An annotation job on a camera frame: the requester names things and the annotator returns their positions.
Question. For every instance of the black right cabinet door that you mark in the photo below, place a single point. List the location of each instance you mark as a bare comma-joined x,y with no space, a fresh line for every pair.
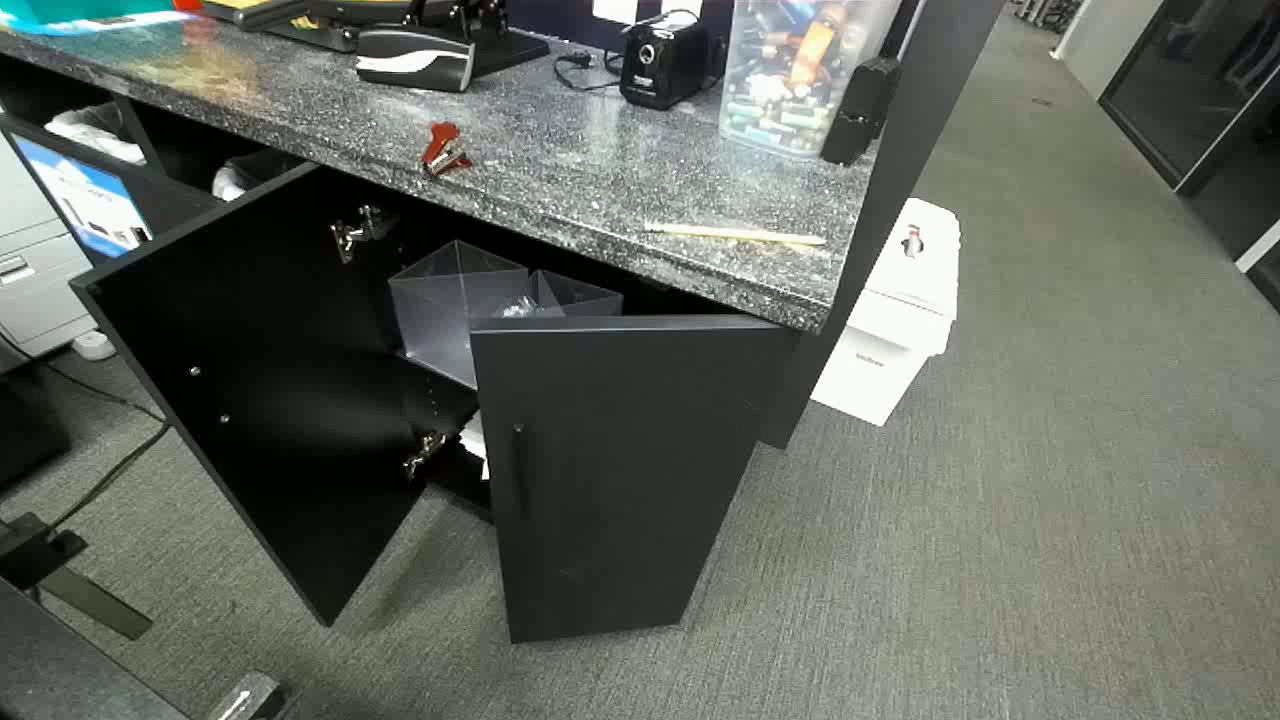
637,437

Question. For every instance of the black cabinet door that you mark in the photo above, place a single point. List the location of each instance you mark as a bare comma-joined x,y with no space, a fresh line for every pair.
637,437
286,369

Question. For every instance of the lower metal door hinge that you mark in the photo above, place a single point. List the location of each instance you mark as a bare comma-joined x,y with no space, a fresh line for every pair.
427,455

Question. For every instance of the metal door hinge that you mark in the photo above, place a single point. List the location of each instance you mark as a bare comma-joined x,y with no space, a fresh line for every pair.
427,455
369,225

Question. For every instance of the upper metal door hinge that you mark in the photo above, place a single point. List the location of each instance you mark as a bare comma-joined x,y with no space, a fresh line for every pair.
369,225

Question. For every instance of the black left cabinet door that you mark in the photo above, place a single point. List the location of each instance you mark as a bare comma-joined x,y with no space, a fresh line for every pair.
286,369

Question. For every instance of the black cabinet side panel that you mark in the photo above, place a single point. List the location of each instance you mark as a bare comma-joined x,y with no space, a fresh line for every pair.
928,80

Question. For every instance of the yellow pencil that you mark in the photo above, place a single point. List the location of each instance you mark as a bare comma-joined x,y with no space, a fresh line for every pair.
739,235

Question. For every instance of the granite countertop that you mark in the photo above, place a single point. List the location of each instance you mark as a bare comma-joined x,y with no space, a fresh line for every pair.
569,168

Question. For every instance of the white cardboard box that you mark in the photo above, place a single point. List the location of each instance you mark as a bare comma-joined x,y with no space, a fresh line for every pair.
903,316

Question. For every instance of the black electric pencil sharpener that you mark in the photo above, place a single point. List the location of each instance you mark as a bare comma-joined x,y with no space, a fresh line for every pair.
665,57

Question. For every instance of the red staple remover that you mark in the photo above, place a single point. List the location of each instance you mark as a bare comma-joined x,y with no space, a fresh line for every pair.
445,148

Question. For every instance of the clear plastic candy jar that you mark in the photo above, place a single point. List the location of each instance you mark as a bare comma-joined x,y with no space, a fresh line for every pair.
791,65

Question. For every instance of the black monitor stand base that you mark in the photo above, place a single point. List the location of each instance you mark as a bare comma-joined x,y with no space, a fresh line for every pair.
374,26

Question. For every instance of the black stapler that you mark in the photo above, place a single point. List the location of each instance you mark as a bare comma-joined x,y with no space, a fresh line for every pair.
414,63

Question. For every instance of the white printer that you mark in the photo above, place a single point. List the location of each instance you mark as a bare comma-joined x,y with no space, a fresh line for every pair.
59,217

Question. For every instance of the black door handle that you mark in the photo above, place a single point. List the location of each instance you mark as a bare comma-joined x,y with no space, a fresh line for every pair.
522,469

